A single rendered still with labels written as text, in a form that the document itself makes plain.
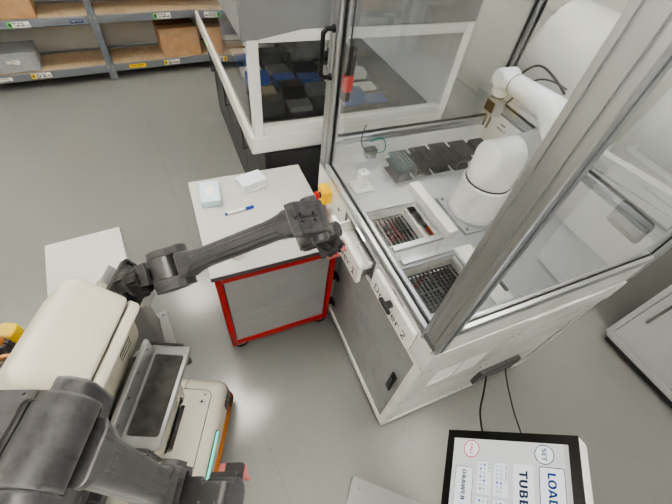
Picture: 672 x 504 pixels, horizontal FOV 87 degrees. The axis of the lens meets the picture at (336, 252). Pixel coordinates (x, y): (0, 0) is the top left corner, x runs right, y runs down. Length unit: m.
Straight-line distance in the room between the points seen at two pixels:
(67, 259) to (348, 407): 1.48
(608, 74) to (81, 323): 0.93
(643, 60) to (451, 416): 1.87
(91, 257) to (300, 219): 1.14
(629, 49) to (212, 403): 1.74
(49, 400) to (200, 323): 1.91
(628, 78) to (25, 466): 0.78
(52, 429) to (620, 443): 2.57
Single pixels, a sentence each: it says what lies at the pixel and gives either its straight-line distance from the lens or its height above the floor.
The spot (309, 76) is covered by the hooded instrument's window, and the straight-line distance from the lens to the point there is 1.92.
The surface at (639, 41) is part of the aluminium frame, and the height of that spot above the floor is 1.84.
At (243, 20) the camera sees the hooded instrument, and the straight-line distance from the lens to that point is 1.73.
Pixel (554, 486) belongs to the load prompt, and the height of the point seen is 1.16.
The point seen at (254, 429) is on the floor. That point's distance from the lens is 2.05.
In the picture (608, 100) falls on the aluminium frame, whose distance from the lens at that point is 0.66.
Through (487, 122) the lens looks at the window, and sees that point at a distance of 0.83.
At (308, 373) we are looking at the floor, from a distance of 2.12.
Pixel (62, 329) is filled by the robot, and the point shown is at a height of 1.37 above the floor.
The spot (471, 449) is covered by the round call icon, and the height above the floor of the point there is 1.02.
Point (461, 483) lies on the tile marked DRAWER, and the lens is 1.07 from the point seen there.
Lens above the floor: 1.98
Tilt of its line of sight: 50 degrees down
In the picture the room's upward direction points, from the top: 9 degrees clockwise
